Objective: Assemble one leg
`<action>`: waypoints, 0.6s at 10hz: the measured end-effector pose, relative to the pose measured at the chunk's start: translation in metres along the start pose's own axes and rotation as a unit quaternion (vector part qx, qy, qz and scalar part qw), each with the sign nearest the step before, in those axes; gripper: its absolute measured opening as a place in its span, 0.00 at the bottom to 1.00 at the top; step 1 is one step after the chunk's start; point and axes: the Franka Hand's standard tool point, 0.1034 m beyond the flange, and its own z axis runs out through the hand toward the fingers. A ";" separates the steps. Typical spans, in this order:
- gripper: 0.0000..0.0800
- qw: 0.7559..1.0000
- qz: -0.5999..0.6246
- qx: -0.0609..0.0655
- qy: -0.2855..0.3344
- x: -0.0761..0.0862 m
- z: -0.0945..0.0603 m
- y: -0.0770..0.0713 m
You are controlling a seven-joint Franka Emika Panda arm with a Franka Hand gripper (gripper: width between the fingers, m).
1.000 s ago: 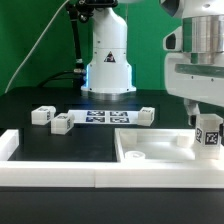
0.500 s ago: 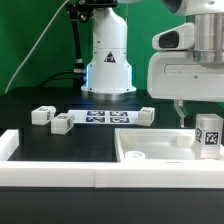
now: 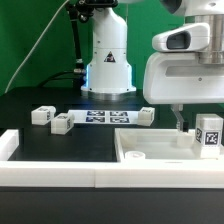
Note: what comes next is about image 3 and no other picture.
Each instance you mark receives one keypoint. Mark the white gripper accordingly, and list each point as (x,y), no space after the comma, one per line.
(175,75)

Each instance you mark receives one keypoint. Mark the white square tabletop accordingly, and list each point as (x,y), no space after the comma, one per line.
(161,144)

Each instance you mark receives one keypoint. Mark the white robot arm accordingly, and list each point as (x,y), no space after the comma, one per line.
(109,75)

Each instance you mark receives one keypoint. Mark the white U-shaped obstacle fence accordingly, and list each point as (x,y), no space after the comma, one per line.
(130,174)

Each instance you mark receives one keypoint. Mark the fiducial marker sheet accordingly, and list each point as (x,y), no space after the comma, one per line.
(104,116)

